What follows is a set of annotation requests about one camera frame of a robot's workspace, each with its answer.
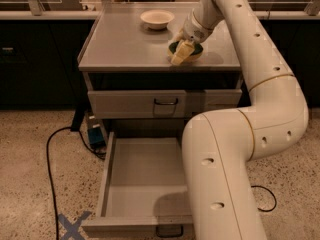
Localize blue box on floor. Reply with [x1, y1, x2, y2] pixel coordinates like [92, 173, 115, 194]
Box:
[86, 113, 105, 149]

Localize dark back counter cabinets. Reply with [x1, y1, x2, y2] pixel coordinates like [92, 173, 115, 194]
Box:
[0, 17, 94, 110]

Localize green yellow sponge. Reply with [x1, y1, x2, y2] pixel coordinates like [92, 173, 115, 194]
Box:
[167, 43, 203, 64]

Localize open middle drawer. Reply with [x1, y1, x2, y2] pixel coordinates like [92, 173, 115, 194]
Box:
[82, 133, 194, 240]

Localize closed top drawer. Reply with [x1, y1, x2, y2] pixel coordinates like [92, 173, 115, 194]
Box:
[88, 89, 242, 119]

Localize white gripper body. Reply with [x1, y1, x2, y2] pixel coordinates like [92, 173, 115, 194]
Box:
[182, 11, 213, 44]

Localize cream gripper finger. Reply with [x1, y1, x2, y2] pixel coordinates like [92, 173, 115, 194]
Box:
[172, 30, 185, 43]
[170, 40, 195, 65]

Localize black cable right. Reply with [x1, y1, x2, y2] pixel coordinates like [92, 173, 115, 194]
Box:
[250, 184, 278, 213]

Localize white bowl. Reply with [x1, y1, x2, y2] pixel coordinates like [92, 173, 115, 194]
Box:
[140, 10, 175, 30]

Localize grey drawer cabinet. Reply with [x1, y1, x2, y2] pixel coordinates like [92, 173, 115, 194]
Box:
[78, 3, 242, 138]

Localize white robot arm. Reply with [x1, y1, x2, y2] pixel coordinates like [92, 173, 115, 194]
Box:
[171, 0, 308, 240]

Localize blue tape cross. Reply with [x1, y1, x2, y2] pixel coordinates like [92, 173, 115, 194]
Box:
[58, 211, 91, 240]

